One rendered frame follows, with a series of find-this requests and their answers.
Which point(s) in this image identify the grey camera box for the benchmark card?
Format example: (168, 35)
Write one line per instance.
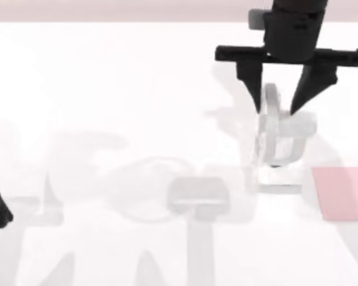
(256, 19)

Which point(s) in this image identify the pink mat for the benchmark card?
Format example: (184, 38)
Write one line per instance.
(344, 193)

